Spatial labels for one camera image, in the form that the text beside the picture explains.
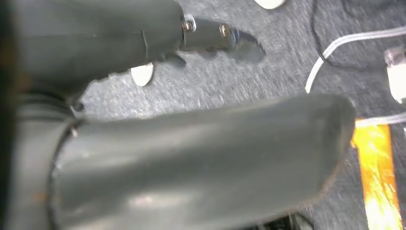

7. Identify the white rounded floor object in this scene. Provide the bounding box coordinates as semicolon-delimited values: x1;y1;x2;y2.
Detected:
253;0;288;10
130;62;156;87

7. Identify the white floor cable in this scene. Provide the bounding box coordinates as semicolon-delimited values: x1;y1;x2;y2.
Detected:
304;25;406;94

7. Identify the thin black floor cable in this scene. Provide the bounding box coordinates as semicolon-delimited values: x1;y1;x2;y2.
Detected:
310;0;391;69

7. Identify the yellow floor mat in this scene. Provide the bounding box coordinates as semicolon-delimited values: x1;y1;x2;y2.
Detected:
350;119;404;230

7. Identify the thin white plug cable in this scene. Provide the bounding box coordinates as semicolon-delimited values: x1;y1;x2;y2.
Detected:
354;113;406;128

